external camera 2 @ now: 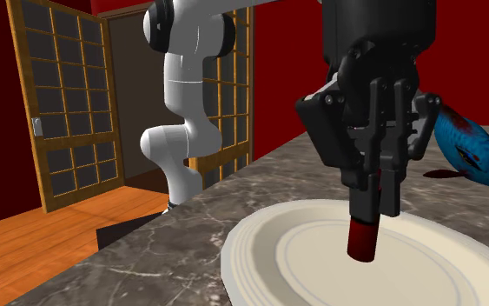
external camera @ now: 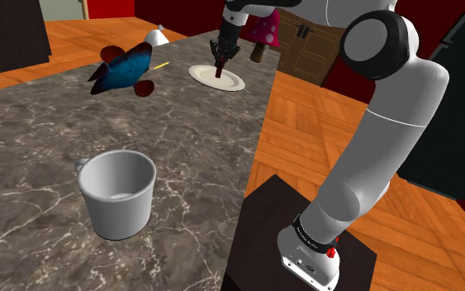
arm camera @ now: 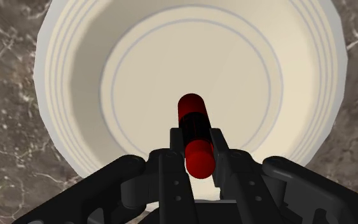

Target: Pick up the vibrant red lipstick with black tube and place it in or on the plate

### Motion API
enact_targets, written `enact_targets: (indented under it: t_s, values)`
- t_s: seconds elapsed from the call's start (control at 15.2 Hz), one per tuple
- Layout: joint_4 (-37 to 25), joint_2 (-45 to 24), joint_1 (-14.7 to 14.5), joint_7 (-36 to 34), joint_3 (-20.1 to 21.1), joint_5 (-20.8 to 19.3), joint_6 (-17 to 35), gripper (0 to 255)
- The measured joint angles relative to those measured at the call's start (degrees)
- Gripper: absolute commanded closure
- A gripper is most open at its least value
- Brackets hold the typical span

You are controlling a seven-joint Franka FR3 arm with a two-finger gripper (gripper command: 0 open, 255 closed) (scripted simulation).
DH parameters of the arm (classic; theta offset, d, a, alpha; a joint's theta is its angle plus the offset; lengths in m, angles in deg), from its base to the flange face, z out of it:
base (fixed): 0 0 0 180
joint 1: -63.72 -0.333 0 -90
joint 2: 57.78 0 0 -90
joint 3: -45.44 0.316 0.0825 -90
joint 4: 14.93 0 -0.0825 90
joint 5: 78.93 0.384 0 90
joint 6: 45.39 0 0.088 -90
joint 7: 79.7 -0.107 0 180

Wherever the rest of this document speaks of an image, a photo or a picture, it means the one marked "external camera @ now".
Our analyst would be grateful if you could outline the white dome bell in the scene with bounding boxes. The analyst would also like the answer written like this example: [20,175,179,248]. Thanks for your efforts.
[143,24,171,47]

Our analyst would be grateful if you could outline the brown wooden cabinet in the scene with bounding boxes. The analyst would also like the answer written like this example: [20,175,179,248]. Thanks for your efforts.
[275,8,347,88]

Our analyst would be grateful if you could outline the black refrigerator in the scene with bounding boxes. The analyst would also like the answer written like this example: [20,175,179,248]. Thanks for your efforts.
[396,0,465,201]

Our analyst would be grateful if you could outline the white round plate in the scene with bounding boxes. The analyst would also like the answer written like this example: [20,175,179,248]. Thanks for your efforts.
[187,64,246,93]

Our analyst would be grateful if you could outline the dark cabinet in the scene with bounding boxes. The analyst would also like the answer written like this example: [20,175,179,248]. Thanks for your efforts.
[0,0,53,79]

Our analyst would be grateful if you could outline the dark robot stand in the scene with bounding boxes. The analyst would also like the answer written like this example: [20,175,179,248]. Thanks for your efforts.
[221,174,378,291]

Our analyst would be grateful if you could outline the white cup with handle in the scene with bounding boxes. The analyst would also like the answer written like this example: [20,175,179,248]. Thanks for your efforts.
[74,149,158,241]

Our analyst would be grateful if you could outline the pink spotted mushroom figure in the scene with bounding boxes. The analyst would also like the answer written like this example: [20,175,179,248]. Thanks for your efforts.
[244,9,282,64]

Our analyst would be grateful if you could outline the blue and red fish figure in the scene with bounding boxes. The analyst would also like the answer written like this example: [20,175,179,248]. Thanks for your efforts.
[88,41,155,98]

